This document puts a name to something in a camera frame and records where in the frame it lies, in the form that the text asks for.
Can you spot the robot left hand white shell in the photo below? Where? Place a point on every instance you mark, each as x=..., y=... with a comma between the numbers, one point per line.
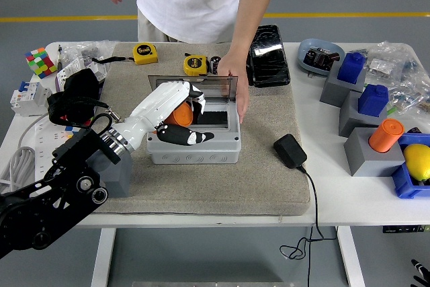
x=151, y=109

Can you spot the black and silver pen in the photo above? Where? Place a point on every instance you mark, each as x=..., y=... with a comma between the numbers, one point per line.
x=59, y=62

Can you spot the orange cylinder battery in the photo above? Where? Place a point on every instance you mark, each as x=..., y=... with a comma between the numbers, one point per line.
x=181, y=115
x=384, y=135

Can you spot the blue-grey bowl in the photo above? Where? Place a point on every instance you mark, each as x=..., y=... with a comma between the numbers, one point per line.
x=319, y=43

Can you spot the white table leg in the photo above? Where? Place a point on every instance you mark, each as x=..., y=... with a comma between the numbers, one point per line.
x=102, y=256
x=351, y=256

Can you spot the glossy black device on stand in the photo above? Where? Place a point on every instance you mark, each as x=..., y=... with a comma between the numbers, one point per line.
x=268, y=62

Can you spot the beige fabric mat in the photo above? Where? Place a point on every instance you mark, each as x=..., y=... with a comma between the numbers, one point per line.
x=218, y=186

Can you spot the smoky transparent box lid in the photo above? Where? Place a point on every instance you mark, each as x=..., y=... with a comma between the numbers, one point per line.
x=215, y=87

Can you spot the robot right hand black fingers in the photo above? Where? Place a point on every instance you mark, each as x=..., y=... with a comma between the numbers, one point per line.
x=423, y=270

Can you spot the clear bag of white parts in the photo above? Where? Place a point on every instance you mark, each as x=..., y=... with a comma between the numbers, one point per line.
x=379, y=65

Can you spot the clear bags of dark parts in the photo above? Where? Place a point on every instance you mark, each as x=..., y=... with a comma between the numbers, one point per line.
x=84, y=48

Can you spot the grey cube holder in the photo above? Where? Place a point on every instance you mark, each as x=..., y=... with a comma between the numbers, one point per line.
x=331, y=92
x=122, y=179
x=361, y=162
x=349, y=119

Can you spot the clear bags of small parts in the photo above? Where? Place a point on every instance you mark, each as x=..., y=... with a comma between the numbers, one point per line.
x=408, y=85

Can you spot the yellow tape measure chrome face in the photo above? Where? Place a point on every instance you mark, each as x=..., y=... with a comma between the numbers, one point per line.
x=195, y=65

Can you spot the blue plastic bin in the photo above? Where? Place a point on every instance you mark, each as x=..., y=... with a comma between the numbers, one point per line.
x=403, y=183

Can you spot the person's left forearm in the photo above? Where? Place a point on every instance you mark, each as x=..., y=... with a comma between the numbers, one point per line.
x=252, y=14

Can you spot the white circuit breaker blue switch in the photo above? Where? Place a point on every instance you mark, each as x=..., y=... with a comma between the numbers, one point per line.
x=27, y=99

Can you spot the dark electronic parts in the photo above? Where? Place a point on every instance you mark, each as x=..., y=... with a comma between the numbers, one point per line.
x=319, y=58

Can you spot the blue bottle-shaped block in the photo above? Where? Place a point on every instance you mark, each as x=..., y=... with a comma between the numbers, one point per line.
x=351, y=68
x=371, y=102

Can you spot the small dark component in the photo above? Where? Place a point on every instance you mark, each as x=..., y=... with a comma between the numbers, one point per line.
x=416, y=130

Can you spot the grey plastic electrical box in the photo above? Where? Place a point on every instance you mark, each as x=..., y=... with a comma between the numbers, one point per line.
x=201, y=156

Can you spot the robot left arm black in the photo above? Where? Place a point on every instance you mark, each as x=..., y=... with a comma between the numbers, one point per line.
x=50, y=206

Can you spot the black table control panel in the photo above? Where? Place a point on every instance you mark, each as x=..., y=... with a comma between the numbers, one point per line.
x=403, y=228

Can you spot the person's left hand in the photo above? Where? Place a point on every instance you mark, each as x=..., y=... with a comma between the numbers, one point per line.
x=235, y=65

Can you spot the small black cylindrical battery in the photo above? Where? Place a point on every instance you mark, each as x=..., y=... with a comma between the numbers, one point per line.
x=214, y=65

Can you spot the yellow lemon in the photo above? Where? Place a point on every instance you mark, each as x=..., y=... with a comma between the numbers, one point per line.
x=418, y=162

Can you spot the black cloth bag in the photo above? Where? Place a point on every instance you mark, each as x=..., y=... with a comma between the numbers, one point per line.
x=80, y=82

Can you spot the colourful puzzle cube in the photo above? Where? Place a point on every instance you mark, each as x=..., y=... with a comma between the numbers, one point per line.
x=40, y=62
x=70, y=129

